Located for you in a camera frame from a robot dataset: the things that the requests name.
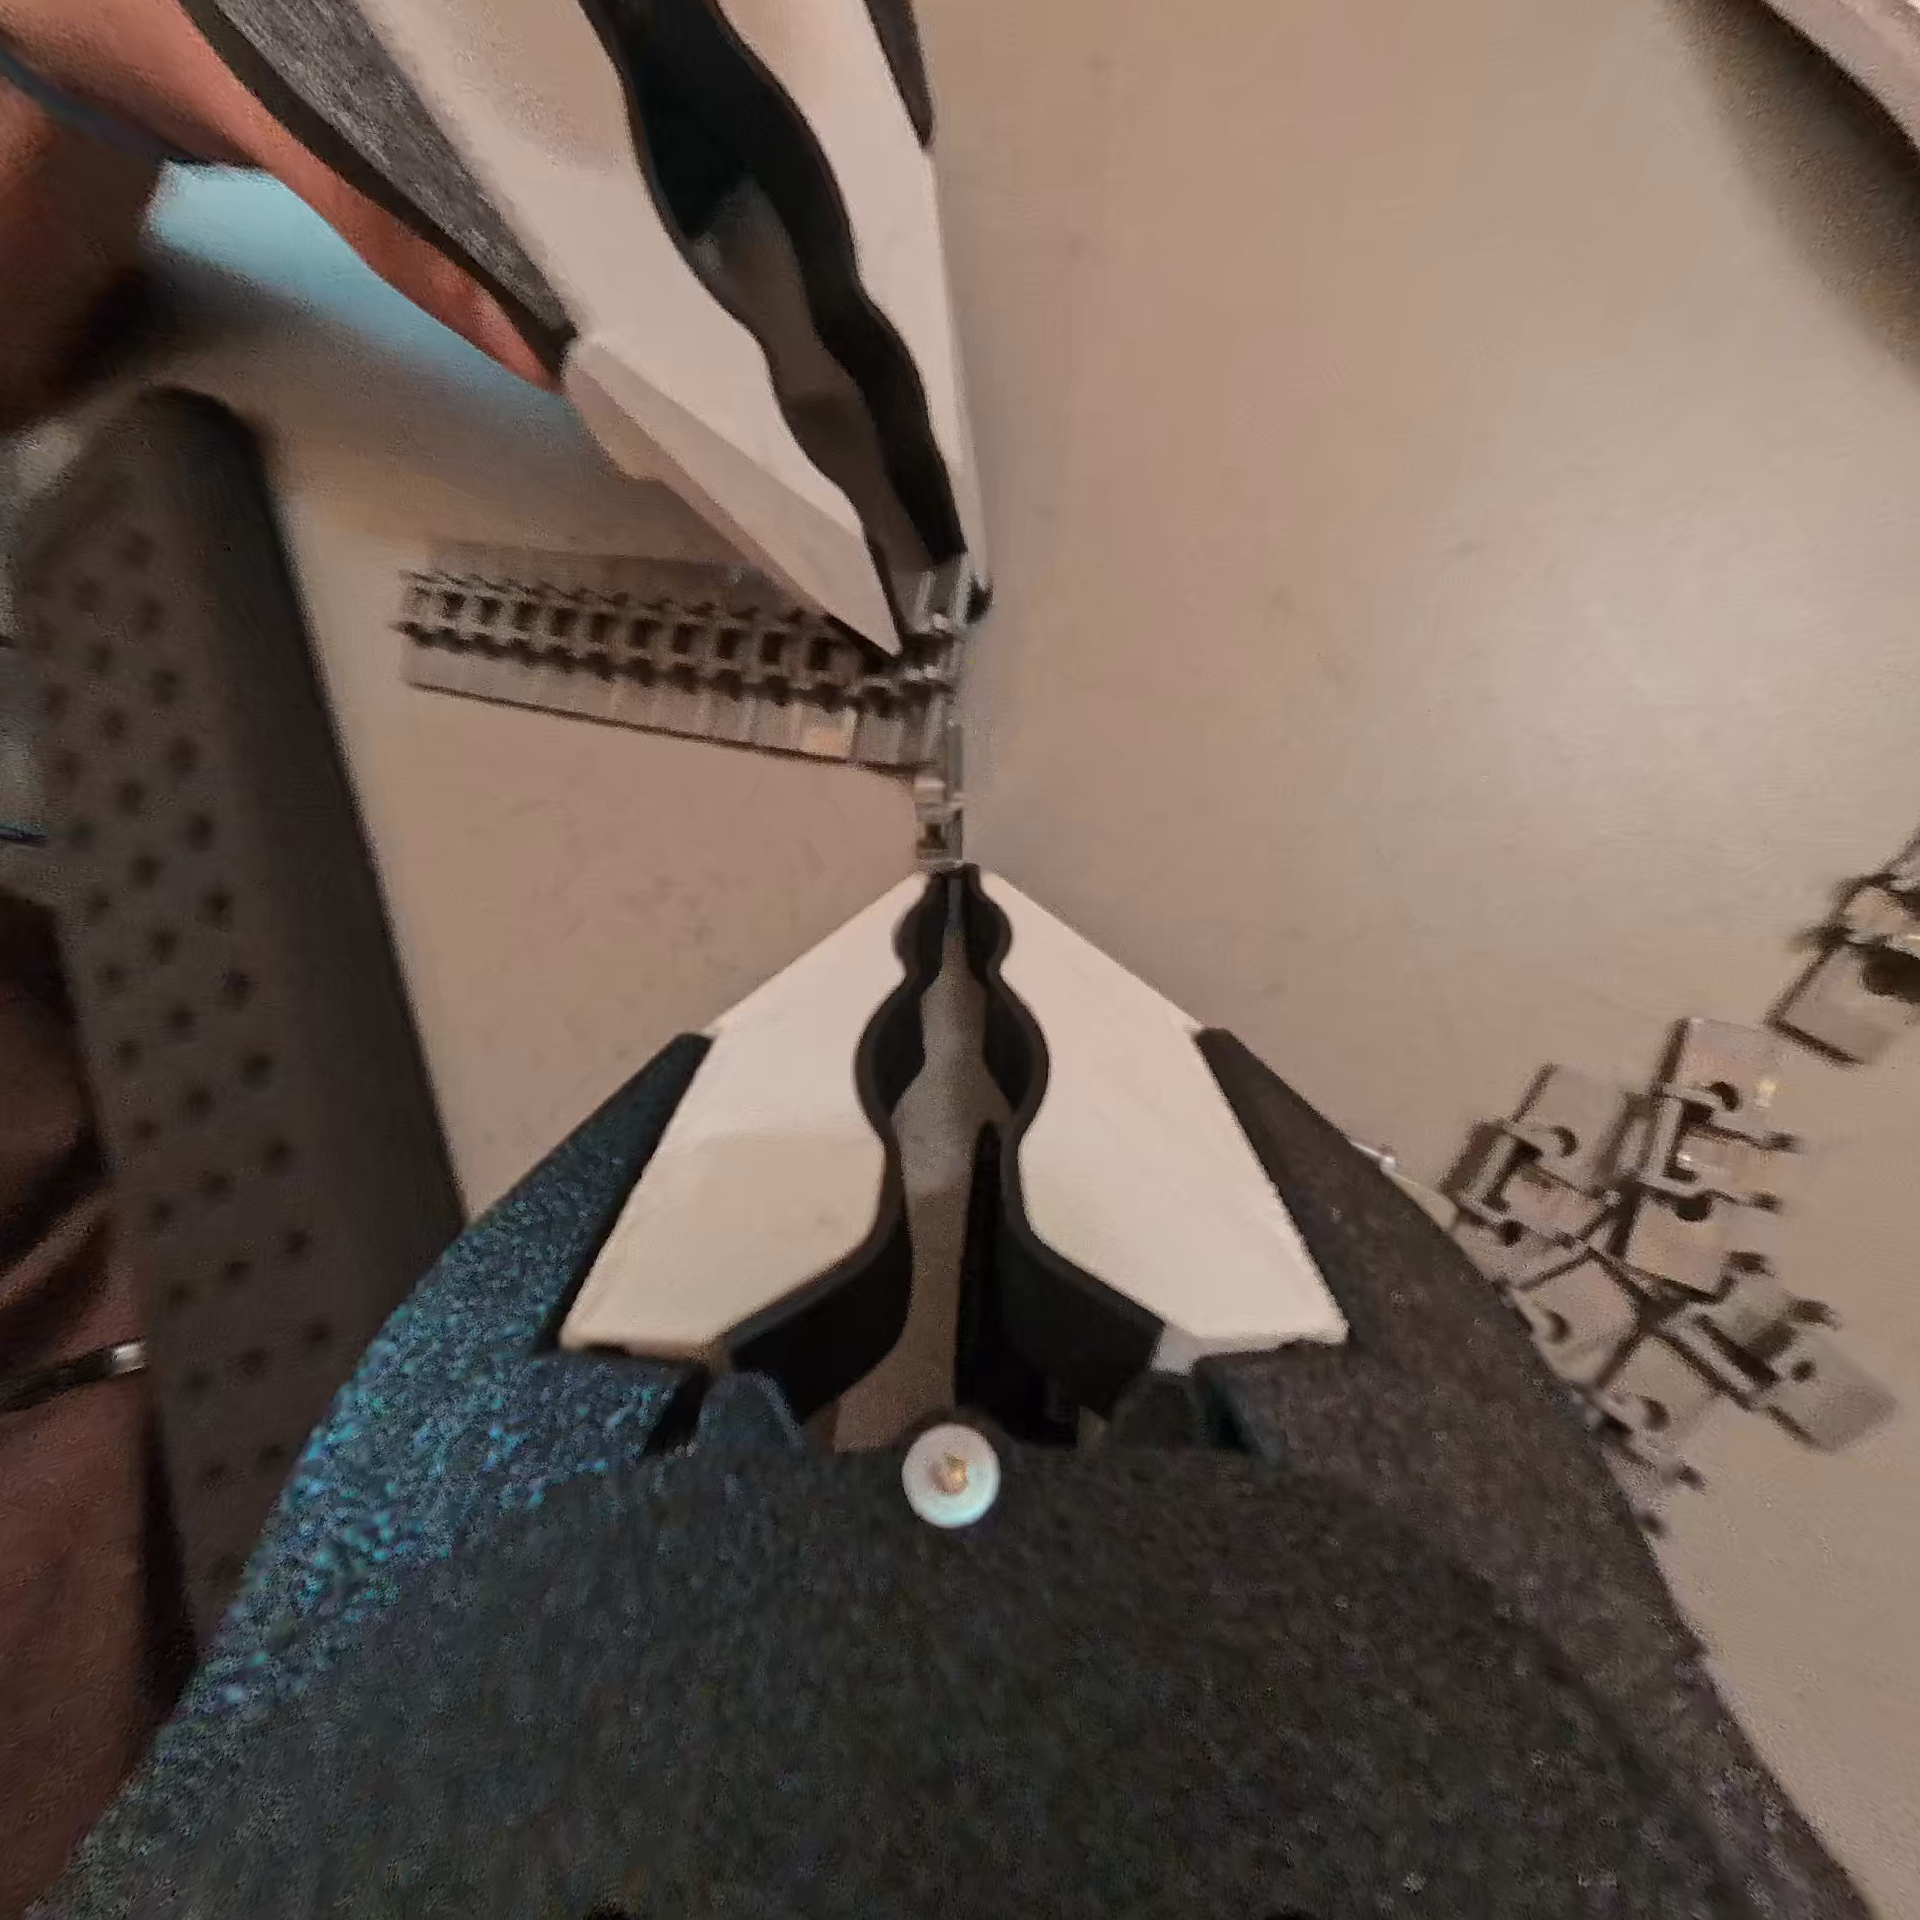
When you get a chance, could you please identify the assembled grey track chain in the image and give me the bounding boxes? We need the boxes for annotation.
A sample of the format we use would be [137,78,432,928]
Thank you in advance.
[399,539,993,781]

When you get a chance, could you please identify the grey desk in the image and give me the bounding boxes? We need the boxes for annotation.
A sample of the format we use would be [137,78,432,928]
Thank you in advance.
[142,0,1920,1920]

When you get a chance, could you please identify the instruction booklet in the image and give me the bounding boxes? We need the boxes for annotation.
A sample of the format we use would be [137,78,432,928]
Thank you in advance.
[1762,0,1920,153]

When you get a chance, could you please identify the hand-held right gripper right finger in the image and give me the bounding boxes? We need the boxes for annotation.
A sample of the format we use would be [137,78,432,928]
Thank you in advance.
[959,871,1354,1367]

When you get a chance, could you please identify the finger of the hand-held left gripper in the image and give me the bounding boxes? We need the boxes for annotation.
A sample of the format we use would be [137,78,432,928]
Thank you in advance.
[718,0,993,578]
[359,0,912,655]

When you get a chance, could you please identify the pile of grey track links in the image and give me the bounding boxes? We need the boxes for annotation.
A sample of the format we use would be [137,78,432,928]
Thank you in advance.
[1440,832,1920,1507]

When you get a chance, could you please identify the person's left hand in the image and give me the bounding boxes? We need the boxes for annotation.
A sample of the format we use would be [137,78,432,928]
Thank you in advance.
[0,0,567,398]

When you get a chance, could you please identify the single grey track link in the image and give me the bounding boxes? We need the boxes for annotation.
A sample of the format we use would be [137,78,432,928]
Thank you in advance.
[909,718,976,874]

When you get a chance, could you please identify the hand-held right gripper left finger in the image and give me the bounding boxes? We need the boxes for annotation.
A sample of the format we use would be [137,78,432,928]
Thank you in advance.
[561,871,951,1363]

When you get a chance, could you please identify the blue wristband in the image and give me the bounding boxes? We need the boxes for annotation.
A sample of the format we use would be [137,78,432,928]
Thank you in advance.
[0,41,175,163]

